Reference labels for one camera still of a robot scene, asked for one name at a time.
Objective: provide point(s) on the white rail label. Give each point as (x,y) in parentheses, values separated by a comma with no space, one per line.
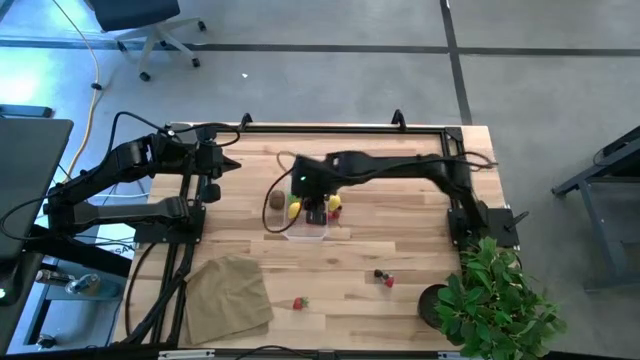
(185,354)
(460,356)

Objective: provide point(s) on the black flat device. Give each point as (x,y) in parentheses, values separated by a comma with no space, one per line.
(25,111)

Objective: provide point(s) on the black plant pot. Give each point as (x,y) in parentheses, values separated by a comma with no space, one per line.
(427,305)

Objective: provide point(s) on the clear plastic bottle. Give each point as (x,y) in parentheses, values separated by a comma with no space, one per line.
(82,284)
(50,276)

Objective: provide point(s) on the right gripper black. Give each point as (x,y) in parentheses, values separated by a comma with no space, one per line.
(310,180)

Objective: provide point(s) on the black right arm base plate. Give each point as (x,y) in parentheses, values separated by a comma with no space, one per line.
(500,225)

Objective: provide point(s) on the olive green cloth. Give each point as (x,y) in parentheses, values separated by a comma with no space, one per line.
(225,300)

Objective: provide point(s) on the brown kiwi fruit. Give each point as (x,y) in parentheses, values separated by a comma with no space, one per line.
(276,200)

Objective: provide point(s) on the dark grey desk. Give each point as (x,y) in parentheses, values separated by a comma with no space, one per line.
(30,175)

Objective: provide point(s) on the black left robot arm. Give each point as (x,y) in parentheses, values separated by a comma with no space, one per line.
(125,162)

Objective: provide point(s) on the yellow plastic lemon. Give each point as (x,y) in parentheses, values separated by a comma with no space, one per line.
(334,202)
(294,210)

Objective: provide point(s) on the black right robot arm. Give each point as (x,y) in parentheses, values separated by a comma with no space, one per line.
(400,167)

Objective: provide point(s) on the clear plastic tupperware container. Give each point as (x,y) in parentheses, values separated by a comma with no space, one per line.
(305,232)

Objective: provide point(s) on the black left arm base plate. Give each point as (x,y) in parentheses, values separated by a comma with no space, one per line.
(165,232)

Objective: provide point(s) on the black table clamp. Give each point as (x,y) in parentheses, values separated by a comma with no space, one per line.
(398,120)
(246,120)

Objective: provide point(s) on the green leafy plant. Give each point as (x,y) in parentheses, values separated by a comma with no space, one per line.
(490,310)

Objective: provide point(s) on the white printed sheet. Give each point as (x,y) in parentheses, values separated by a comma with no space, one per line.
(117,245)

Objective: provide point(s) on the red strawberry with green calyx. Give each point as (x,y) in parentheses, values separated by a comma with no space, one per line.
(298,303)

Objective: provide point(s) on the grey metal stand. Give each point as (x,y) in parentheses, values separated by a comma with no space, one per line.
(590,235)

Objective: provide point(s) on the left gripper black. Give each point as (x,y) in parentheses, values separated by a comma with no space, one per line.
(210,160)

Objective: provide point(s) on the dark office chair white base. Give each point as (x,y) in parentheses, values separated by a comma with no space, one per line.
(135,10)

